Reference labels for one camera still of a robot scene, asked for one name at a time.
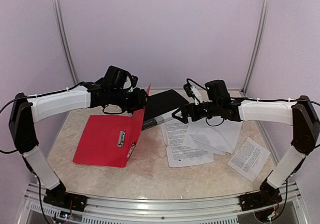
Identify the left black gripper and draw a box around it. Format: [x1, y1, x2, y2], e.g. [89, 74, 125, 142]
[110, 87, 154, 113]

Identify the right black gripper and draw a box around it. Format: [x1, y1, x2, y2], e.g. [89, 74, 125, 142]
[172, 100, 221, 123]

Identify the white sheet top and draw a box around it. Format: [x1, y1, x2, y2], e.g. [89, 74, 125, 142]
[193, 121, 242, 154]

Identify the white sheet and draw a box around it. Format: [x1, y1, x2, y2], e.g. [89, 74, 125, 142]
[193, 121, 242, 154]
[182, 121, 226, 155]

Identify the red folder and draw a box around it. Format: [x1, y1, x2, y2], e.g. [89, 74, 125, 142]
[72, 83, 153, 169]

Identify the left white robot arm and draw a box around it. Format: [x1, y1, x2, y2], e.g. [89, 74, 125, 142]
[8, 65, 150, 207]

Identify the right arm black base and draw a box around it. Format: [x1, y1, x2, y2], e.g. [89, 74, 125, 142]
[238, 179, 283, 211]

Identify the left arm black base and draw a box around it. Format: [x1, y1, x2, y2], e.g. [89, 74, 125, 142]
[43, 181, 88, 212]

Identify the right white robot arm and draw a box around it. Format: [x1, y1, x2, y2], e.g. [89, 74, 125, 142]
[172, 78, 320, 206]

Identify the black folder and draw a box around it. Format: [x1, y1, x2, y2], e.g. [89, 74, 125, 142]
[142, 89, 189, 131]

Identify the printed text sheet centre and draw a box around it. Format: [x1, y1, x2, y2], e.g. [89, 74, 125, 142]
[161, 120, 214, 168]

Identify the printed text sheet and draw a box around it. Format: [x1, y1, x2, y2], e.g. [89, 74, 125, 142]
[161, 120, 214, 168]
[228, 138, 270, 182]

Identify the blank white sheet lower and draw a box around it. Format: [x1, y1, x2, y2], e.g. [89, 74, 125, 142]
[182, 121, 226, 155]

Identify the printed text sheet right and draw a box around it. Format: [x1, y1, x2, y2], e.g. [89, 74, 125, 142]
[228, 138, 270, 182]

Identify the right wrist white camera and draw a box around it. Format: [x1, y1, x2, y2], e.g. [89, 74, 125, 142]
[183, 83, 203, 105]

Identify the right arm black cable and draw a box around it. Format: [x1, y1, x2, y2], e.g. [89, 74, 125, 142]
[186, 78, 320, 151]

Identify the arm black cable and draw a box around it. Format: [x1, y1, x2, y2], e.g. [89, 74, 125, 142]
[0, 85, 83, 154]
[186, 78, 320, 151]

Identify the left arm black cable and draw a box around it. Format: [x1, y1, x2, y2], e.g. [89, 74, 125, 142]
[0, 85, 83, 154]

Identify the aluminium front rail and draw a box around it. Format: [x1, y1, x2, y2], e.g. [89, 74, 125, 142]
[23, 181, 307, 224]

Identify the left aluminium frame post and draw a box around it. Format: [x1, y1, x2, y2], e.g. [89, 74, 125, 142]
[52, 0, 79, 85]

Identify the aluminium frame post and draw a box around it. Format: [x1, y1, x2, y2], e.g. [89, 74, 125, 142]
[52, 0, 79, 85]
[241, 0, 270, 95]

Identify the right aluminium frame post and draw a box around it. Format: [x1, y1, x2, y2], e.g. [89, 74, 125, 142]
[241, 0, 270, 95]

